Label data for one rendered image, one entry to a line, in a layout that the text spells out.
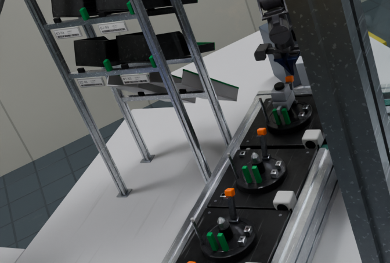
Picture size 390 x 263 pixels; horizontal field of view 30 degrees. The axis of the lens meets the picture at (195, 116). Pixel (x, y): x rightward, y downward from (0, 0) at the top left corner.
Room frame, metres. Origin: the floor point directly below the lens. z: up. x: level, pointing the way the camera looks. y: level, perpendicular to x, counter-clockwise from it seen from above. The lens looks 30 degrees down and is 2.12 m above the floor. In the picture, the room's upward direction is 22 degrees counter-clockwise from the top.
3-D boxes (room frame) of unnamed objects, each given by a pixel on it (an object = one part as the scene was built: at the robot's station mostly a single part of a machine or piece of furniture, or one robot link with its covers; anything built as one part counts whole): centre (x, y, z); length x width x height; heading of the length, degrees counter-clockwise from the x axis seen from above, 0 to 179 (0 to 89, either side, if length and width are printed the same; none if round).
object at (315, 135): (1.65, -0.28, 0.97); 0.05 x 0.05 x 0.04; 55
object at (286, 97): (1.78, -0.25, 1.06); 0.08 x 0.04 x 0.07; 145
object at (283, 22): (1.84, -0.31, 1.27); 0.12 x 0.08 x 0.11; 167
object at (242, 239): (1.38, 0.03, 1.01); 0.24 x 0.24 x 0.13; 55
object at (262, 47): (1.88, -0.32, 1.17); 0.19 x 0.06 x 0.08; 55
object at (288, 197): (1.58, -0.11, 1.01); 0.24 x 0.24 x 0.13; 55
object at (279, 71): (2.21, -0.40, 0.96); 0.14 x 0.14 x 0.20; 9
